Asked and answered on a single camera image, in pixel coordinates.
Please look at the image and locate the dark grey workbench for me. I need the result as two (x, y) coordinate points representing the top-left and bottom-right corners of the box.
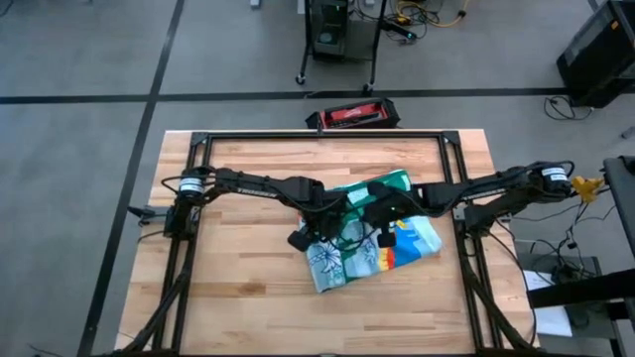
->
(602, 156), (635, 234)

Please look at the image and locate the black computer tower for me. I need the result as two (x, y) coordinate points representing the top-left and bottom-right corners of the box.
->
(312, 0), (351, 60)

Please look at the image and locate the dinosaur print towel green border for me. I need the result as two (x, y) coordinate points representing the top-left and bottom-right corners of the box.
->
(296, 169), (444, 294)

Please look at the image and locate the red and black tool case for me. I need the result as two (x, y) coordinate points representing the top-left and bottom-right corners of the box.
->
(305, 97), (402, 131)

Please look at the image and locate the black equipment case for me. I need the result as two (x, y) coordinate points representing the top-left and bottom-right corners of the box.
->
(556, 0), (635, 109)

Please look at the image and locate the black wheeled cart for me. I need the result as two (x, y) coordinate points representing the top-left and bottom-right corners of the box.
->
(296, 0), (389, 95)

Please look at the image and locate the black floor cable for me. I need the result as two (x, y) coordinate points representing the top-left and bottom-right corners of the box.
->
(544, 95), (594, 122)

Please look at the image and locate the black power adapter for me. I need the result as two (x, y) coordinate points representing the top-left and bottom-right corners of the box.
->
(551, 264), (580, 285)

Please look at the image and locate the white paper sheet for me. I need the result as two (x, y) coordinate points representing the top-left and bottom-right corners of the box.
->
(523, 270), (574, 338)

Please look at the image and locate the black metal table frame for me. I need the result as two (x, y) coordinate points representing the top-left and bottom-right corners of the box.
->
(111, 129), (545, 357)

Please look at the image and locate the yellow cable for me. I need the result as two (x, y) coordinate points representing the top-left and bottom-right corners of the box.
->
(396, 0), (470, 29)

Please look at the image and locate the grey side table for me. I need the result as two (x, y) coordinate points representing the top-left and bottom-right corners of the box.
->
(514, 239), (619, 343)

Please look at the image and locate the black power strip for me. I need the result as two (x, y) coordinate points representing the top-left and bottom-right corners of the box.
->
(381, 20), (418, 42)

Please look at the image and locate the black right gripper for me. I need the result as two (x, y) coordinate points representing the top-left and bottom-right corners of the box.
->
(364, 180), (423, 249)

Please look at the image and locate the black crossbar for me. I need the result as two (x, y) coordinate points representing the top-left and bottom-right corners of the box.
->
(526, 267), (635, 309)

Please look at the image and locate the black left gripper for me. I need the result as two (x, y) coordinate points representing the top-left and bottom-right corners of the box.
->
(287, 186), (354, 253)

